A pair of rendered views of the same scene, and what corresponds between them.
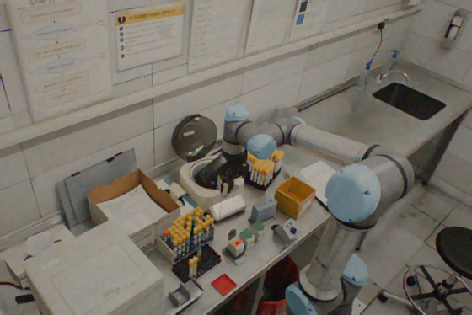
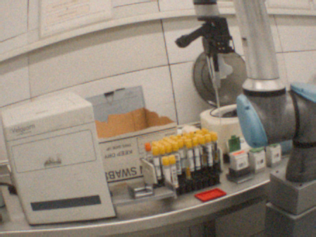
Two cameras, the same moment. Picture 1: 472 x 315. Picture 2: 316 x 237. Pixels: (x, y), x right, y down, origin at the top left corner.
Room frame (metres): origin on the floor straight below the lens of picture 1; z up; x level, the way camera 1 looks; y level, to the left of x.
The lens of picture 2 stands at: (-0.60, -0.77, 1.44)
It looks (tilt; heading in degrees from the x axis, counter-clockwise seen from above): 12 degrees down; 31
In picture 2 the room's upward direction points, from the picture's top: 8 degrees counter-clockwise
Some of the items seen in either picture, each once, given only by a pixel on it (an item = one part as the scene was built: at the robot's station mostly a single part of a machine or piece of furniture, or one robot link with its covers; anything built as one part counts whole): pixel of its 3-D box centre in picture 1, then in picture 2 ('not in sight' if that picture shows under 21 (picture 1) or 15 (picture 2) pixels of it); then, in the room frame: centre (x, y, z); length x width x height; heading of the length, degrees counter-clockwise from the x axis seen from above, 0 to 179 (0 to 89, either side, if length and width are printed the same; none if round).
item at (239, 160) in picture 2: (235, 248); (239, 163); (0.98, -0.05, 0.92); 0.05 x 0.04 x 0.06; 49
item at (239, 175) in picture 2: (234, 252); (239, 172); (0.98, -0.05, 0.89); 0.09 x 0.05 x 0.04; 49
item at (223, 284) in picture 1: (223, 284); (210, 195); (0.84, -0.03, 0.88); 0.07 x 0.07 x 0.01; 48
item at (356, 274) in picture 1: (343, 277); (307, 110); (0.76, -0.38, 1.12); 0.13 x 0.12 x 0.14; 130
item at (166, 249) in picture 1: (186, 237); (183, 166); (1.00, 0.14, 0.91); 0.20 x 0.10 x 0.07; 138
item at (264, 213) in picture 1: (263, 211); (286, 139); (1.18, -0.15, 0.92); 0.10 x 0.07 x 0.10; 130
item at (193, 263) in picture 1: (197, 255); (185, 169); (0.91, 0.08, 0.93); 0.17 x 0.09 x 0.11; 139
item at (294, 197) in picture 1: (294, 197); not in sight; (1.29, -0.29, 0.93); 0.13 x 0.13 x 0.10; 53
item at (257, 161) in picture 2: (246, 239); (257, 159); (1.04, -0.09, 0.91); 0.05 x 0.04 x 0.07; 48
